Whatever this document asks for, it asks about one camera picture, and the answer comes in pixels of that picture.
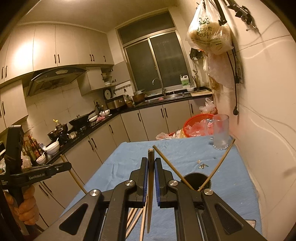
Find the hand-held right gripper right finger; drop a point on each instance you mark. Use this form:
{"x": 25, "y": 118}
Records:
{"x": 156, "y": 185}

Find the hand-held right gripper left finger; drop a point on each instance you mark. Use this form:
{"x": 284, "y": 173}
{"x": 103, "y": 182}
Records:
{"x": 145, "y": 185}

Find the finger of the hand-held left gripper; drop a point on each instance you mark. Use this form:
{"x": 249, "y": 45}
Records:
{"x": 61, "y": 167}

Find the dark chopstick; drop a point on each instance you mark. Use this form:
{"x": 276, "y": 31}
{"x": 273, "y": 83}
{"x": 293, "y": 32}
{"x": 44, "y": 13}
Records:
{"x": 150, "y": 176}

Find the wooden chopstick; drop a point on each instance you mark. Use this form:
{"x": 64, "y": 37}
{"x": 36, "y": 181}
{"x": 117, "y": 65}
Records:
{"x": 136, "y": 219}
{"x": 219, "y": 162}
{"x": 132, "y": 217}
{"x": 74, "y": 176}
{"x": 143, "y": 220}
{"x": 168, "y": 163}

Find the dark cylindrical utensil holder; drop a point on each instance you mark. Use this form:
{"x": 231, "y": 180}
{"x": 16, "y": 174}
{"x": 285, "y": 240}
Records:
{"x": 196, "y": 180}

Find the person's left hand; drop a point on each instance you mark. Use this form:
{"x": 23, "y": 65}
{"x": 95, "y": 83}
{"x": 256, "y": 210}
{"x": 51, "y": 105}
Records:
{"x": 27, "y": 208}

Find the dark sauce bottle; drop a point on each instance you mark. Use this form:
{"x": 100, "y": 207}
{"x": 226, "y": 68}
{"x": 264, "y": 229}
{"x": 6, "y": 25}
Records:
{"x": 33, "y": 148}

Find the small white bowl with spoon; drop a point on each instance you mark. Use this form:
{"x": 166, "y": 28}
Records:
{"x": 42, "y": 160}

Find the large white bowl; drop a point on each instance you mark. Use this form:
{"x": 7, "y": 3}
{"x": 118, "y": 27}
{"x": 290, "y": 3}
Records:
{"x": 52, "y": 148}

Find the black pot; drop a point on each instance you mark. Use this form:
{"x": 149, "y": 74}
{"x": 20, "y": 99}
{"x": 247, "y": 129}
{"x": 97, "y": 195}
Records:
{"x": 57, "y": 135}

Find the blue table cloth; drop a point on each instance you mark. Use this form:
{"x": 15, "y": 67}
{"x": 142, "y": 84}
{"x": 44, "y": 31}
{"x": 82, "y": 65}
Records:
{"x": 129, "y": 157}

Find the black kitchen countertop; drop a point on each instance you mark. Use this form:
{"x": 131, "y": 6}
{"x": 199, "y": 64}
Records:
{"x": 81, "y": 135}

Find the yellow cap oil bottle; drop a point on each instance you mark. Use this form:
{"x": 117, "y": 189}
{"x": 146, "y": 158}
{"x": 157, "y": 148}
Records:
{"x": 56, "y": 126}

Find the white crumpled plastic bag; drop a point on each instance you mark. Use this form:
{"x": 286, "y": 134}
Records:
{"x": 163, "y": 136}

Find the small scraps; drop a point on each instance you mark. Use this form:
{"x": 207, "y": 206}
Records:
{"x": 202, "y": 165}

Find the black wok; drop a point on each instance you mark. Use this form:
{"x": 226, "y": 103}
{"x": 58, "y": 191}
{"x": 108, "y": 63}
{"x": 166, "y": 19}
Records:
{"x": 79, "y": 120}

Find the pink cloth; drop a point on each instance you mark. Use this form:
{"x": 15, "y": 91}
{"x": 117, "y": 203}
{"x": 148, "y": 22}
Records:
{"x": 100, "y": 118}

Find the base kitchen cabinets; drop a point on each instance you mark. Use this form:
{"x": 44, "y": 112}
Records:
{"x": 150, "y": 122}

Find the dark kettle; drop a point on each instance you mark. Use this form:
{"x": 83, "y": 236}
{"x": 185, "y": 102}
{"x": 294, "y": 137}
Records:
{"x": 98, "y": 109}

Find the white shallow bowl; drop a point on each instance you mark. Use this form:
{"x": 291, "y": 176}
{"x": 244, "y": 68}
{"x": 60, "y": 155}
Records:
{"x": 105, "y": 113}

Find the red plastic basket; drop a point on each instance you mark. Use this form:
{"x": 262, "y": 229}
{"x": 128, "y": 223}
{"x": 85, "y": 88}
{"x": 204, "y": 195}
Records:
{"x": 192, "y": 119}

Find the clear glass mug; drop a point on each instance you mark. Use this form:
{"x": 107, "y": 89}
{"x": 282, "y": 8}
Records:
{"x": 220, "y": 136}

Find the black range hood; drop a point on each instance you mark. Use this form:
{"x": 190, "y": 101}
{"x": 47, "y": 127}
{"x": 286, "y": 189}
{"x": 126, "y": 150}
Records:
{"x": 53, "y": 78}

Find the kitchen sink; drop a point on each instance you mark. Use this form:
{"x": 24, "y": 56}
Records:
{"x": 157, "y": 99}

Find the round kitchen scale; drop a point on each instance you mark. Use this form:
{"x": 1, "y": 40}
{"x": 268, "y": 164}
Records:
{"x": 107, "y": 93}

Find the brown cooking pot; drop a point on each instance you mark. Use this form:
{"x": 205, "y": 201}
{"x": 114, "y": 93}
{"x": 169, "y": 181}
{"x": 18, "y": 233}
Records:
{"x": 138, "y": 97}

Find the white red plastic bag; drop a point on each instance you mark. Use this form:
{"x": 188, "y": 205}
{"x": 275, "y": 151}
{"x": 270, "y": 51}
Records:
{"x": 208, "y": 107}

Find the metal faucet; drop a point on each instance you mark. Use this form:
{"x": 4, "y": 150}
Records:
{"x": 163, "y": 89}

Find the small white dish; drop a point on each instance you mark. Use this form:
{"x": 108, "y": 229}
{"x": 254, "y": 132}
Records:
{"x": 190, "y": 89}

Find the cutting board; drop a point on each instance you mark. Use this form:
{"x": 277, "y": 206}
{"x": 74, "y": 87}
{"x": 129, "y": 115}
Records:
{"x": 201, "y": 93}

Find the green label detergent bottle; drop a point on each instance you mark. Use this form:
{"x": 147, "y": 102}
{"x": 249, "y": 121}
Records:
{"x": 184, "y": 82}

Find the counter chopstick holder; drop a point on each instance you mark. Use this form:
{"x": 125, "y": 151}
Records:
{"x": 195, "y": 82}

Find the kitchen window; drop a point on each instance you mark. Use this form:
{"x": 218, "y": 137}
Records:
{"x": 143, "y": 62}

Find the clear hanging plastic bags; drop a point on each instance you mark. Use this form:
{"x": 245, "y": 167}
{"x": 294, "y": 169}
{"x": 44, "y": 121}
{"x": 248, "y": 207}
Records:
{"x": 217, "y": 71}

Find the hanging bag of buns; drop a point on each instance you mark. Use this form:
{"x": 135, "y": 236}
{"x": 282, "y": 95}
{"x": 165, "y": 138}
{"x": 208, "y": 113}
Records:
{"x": 208, "y": 34}

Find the black hanging tool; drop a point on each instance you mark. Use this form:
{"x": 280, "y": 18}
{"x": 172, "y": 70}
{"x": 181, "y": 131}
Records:
{"x": 220, "y": 11}

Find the black metal clamp tool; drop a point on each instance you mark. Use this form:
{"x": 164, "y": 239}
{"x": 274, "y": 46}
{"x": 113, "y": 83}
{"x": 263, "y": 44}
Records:
{"x": 242, "y": 12}

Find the wall shelf with jars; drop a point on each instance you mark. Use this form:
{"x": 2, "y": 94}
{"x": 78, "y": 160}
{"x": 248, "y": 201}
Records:
{"x": 107, "y": 77}

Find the upper wall cabinets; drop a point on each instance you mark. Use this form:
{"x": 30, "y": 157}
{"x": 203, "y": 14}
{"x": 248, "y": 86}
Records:
{"x": 44, "y": 46}

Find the wall socket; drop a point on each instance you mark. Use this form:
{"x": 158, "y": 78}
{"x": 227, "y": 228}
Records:
{"x": 240, "y": 74}

